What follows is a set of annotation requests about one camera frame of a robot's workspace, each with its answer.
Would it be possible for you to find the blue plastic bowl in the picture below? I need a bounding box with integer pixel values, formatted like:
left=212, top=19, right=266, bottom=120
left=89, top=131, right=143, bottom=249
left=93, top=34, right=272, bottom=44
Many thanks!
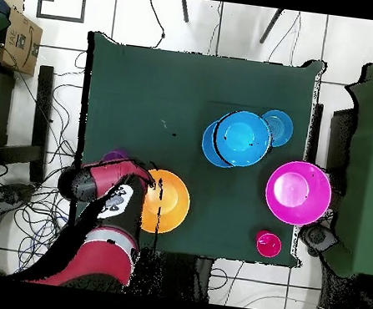
left=211, top=107, right=275, bottom=171
left=199, top=117, right=239, bottom=170

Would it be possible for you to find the purple plastic cup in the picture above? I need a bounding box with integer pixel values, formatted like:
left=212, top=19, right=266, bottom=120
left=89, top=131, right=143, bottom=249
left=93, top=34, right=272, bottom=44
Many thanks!
left=102, top=147, right=132, bottom=166

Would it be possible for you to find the large pink plastic bowl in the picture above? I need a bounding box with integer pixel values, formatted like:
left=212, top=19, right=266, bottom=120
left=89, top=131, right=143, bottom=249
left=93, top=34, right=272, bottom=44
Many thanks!
left=260, top=156, right=336, bottom=230

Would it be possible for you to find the large orange plastic bowl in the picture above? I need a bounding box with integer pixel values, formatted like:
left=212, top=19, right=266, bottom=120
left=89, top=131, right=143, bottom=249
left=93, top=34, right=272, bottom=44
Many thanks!
left=139, top=166, right=194, bottom=239

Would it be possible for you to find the dark green table cloth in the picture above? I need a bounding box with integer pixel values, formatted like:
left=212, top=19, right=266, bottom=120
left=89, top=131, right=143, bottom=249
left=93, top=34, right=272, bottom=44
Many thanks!
left=63, top=30, right=329, bottom=271

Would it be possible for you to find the translucent blue shallow bowl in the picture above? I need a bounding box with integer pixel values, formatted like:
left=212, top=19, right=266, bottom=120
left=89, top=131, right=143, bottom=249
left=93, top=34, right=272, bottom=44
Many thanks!
left=257, top=108, right=296, bottom=150

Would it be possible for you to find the red plastic cup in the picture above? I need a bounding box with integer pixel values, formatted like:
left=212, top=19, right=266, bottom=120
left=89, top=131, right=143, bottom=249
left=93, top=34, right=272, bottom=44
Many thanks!
left=253, top=229, right=285, bottom=261

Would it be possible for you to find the dark grey tripod leg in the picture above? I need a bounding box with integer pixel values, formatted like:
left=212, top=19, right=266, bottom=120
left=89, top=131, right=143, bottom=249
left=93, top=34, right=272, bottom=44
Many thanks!
left=178, top=0, right=193, bottom=23
left=258, top=7, right=285, bottom=47

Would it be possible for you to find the cardboard box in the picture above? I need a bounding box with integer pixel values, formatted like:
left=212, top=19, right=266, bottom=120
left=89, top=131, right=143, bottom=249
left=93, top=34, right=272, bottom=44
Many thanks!
left=0, top=5, right=46, bottom=77

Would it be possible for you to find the thin black cable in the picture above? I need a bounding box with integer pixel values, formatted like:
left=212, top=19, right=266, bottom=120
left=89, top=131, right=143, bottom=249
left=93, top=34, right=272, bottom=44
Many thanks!
left=143, top=0, right=170, bottom=50

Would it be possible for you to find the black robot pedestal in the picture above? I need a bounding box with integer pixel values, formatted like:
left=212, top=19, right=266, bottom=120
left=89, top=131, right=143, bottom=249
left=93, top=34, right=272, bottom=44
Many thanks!
left=132, top=248, right=217, bottom=305

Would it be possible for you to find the tangle of floor cables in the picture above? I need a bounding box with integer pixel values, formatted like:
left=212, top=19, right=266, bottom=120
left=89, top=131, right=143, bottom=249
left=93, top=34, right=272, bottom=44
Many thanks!
left=0, top=40, right=96, bottom=279

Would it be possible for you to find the black stool frame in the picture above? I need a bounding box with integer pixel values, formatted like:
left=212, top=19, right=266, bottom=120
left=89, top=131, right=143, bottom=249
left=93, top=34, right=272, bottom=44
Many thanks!
left=0, top=59, right=59, bottom=185

